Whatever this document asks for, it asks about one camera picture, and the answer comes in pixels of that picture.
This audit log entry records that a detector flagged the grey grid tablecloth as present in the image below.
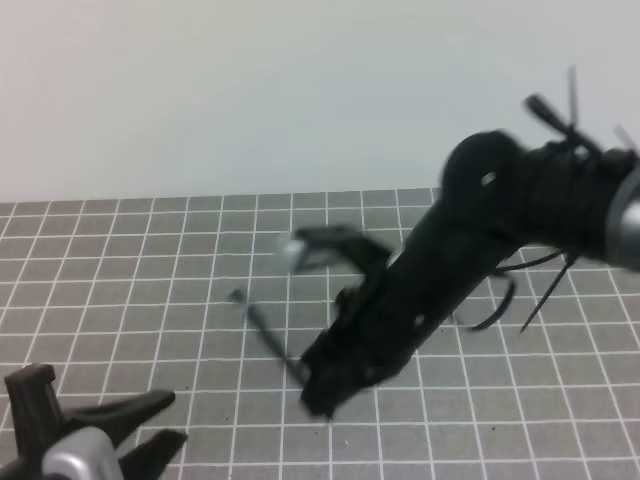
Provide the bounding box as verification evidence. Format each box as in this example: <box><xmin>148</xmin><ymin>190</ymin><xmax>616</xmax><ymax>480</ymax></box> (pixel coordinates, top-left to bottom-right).
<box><xmin>1</xmin><ymin>189</ymin><xmax>639</xmax><ymax>479</ymax></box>

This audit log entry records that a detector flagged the black pen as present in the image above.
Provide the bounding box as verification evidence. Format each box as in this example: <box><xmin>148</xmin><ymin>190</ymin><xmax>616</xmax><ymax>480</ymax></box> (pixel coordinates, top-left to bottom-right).
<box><xmin>229</xmin><ymin>289</ymin><xmax>308</xmax><ymax>387</ymax></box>

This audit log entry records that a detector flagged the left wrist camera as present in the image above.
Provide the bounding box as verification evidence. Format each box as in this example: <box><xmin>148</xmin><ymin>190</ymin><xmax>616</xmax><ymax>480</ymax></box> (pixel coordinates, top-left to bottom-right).
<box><xmin>41</xmin><ymin>427</ymin><xmax>124</xmax><ymax>480</ymax></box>

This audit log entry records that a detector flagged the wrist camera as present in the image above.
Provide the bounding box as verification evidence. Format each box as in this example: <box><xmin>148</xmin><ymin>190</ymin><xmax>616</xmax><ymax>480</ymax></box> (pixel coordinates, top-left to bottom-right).
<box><xmin>276</xmin><ymin>232</ymin><xmax>310</xmax><ymax>274</ymax></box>
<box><xmin>41</xmin><ymin>427</ymin><xmax>124</xmax><ymax>480</ymax></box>

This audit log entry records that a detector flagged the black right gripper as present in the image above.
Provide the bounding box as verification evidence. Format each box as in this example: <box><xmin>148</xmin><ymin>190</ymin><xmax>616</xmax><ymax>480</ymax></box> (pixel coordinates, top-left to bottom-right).
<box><xmin>299</xmin><ymin>220</ymin><xmax>518</xmax><ymax>418</ymax></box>

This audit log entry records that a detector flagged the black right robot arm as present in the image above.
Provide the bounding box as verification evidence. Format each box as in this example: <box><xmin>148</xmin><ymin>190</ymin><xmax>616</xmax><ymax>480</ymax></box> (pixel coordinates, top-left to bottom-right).
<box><xmin>297</xmin><ymin>95</ymin><xmax>639</xmax><ymax>418</ymax></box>

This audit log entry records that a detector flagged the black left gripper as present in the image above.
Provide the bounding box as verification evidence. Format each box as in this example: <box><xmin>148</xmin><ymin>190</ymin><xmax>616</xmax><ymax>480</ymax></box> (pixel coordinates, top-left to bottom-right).
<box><xmin>1</xmin><ymin>364</ymin><xmax>188</xmax><ymax>480</ymax></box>

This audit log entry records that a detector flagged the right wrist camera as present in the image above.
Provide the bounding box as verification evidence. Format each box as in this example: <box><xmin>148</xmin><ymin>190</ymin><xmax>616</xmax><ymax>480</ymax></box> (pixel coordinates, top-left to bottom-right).
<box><xmin>276</xmin><ymin>232</ymin><xmax>310</xmax><ymax>274</ymax></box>

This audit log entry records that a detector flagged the black right camera cable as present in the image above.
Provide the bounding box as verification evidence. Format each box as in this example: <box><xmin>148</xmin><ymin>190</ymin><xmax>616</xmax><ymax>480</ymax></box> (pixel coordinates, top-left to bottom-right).
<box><xmin>464</xmin><ymin>249</ymin><xmax>566</xmax><ymax>334</ymax></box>

